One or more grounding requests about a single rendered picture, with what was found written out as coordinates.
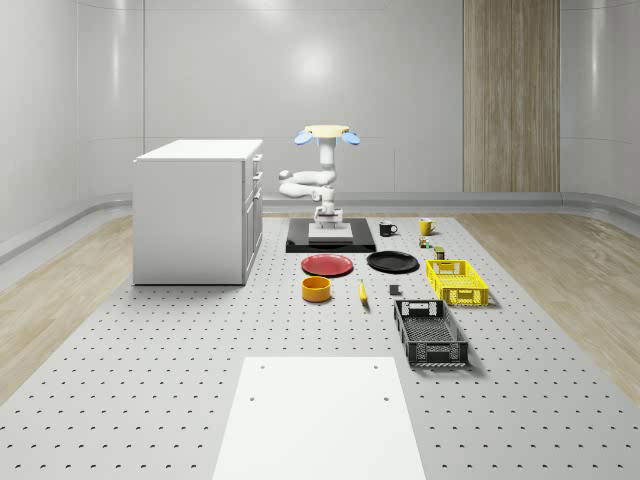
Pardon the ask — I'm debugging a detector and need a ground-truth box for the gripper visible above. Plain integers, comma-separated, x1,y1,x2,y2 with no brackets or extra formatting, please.
313,207,345,231

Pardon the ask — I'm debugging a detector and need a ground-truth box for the black stove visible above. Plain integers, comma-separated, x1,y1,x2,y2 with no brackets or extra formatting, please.
284,216,378,254

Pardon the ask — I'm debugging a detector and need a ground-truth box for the red plate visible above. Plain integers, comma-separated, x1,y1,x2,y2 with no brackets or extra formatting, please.
300,253,355,278

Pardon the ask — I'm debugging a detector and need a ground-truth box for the yellow bowl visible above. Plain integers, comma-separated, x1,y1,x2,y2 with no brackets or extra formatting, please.
300,275,333,304

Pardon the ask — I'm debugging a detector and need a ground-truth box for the black plate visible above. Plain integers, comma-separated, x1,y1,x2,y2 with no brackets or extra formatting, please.
365,250,421,275

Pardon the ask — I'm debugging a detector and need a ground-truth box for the white cabinet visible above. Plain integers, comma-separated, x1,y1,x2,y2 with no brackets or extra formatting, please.
132,138,265,287

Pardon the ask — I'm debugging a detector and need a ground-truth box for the yellow basket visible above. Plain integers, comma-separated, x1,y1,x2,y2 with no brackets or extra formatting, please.
425,258,491,307

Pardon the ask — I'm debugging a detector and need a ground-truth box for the dark grey basket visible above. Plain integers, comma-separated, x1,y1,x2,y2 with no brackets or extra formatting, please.
392,298,472,370

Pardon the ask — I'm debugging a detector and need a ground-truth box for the white board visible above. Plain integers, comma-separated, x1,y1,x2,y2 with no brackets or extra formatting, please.
211,355,428,480

